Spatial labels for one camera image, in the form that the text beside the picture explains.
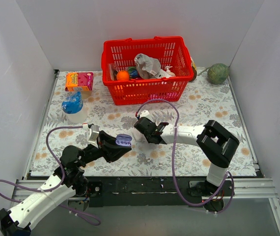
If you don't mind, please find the blue earbud charging case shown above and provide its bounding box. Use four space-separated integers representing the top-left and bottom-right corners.
115 134 132 147

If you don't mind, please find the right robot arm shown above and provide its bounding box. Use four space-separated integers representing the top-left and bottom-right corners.
134 117 239 196

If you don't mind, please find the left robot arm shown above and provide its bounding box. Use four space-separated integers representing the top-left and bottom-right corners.
0 131 132 236

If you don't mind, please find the white earbud charging case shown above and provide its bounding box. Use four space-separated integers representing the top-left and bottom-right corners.
133 130 145 142

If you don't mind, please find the orange fruit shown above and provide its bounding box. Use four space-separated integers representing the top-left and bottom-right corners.
116 70 130 81

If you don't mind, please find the grey crumpled bag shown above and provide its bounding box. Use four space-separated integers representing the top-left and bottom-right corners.
134 53 161 79

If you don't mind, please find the white pump bottle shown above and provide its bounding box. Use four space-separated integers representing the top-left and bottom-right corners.
165 66 175 77

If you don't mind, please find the orange pink snack box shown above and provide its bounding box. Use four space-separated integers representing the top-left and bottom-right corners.
65 72 94 92

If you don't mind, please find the red plastic shopping basket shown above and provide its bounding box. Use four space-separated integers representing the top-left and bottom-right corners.
101 36 195 105

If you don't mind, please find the green melon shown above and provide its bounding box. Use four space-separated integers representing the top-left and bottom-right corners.
207 63 229 85

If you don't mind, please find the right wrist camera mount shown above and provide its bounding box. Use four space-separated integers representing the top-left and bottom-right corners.
136 110 152 120

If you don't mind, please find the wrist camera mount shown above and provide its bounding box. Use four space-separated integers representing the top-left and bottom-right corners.
82 123 99 148
136 110 152 120

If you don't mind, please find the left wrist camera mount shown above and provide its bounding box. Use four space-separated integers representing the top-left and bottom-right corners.
82 123 99 148

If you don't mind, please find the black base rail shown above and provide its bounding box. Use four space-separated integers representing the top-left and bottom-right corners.
67 176 235 213

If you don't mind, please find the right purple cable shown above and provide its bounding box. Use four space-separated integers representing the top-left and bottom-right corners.
135 99 235 213

